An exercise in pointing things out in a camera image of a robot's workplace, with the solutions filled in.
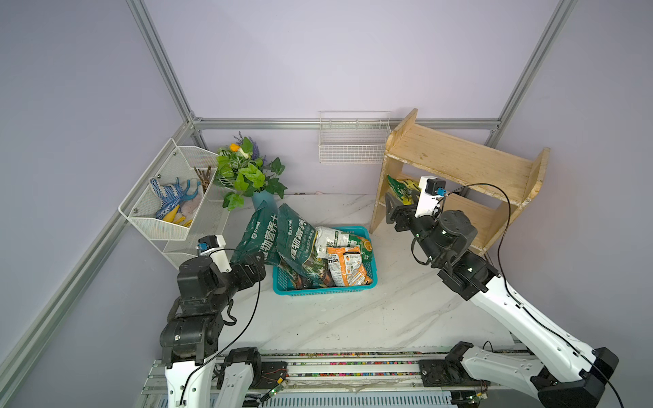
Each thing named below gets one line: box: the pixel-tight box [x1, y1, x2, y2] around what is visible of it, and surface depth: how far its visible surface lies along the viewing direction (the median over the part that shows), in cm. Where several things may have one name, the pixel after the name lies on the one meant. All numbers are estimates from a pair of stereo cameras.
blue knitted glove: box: [149, 176, 202, 221], surface depth 73 cm
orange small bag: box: [326, 246, 373, 287], surface depth 83 cm
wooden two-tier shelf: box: [369, 108, 551, 255], surface depth 74 cm
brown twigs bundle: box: [193, 164, 212, 194], surface depth 85 cm
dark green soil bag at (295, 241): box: [275, 203, 321, 288], surface depth 80 cm
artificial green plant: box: [213, 130, 289, 211], surface depth 85 cm
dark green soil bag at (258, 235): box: [230, 199, 280, 263], surface depth 79 cm
